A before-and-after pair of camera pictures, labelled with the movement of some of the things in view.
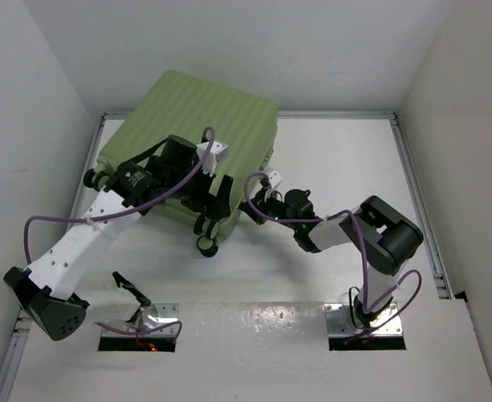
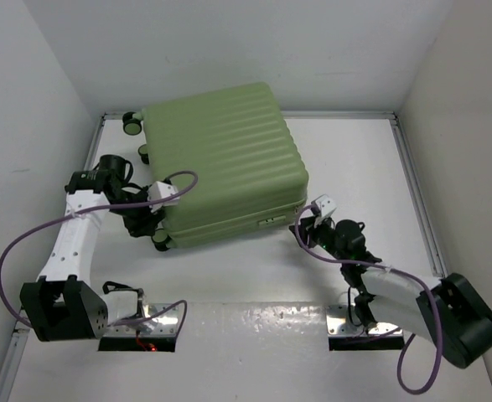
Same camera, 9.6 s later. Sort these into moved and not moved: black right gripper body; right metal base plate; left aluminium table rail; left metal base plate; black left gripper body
Moved: black right gripper body; black left gripper body
Not moved: left metal base plate; right metal base plate; left aluminium table rail
